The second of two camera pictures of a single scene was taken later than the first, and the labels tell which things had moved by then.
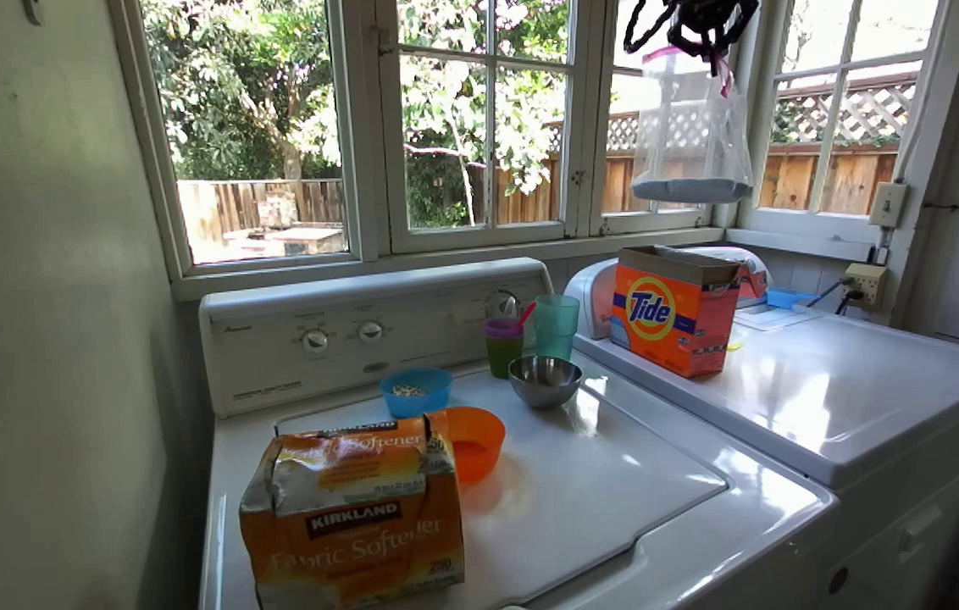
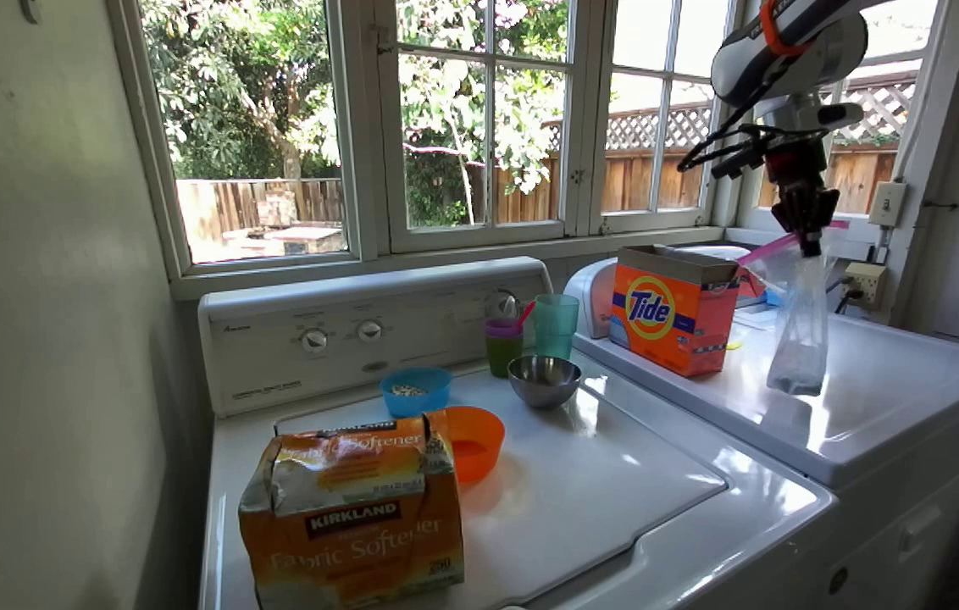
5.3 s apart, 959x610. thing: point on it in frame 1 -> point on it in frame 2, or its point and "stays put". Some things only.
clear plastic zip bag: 694,135 -> 799,310
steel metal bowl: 544,380 stays put
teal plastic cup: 549,327 stays put
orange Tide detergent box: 675,310 stays put
